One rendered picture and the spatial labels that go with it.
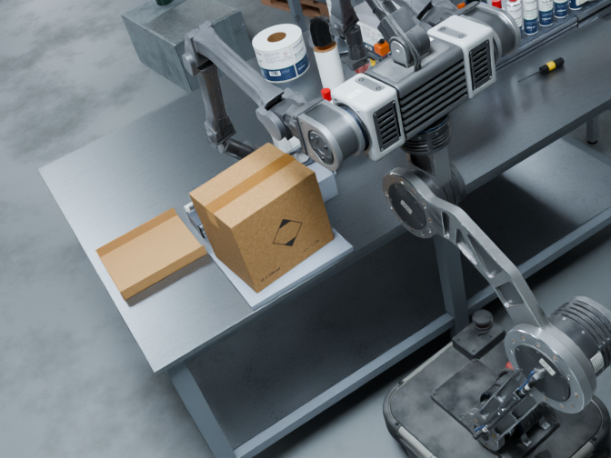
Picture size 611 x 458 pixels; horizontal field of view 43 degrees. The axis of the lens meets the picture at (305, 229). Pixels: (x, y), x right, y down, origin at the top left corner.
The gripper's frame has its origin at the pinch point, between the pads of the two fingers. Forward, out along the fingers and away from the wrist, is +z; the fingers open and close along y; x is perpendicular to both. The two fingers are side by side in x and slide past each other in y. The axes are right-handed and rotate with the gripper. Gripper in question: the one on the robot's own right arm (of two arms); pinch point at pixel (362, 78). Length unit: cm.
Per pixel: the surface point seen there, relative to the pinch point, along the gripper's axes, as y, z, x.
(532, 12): -70, 3, 9
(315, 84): 3.3, 13.6, -31.6
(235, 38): -37, 80, -224
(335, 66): 0.6, 1.8, -17.6
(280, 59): 10.1, 3.7, -43.3
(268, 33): 6, -1, -58
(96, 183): 94, 20, -51
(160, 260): 91, 19, 9
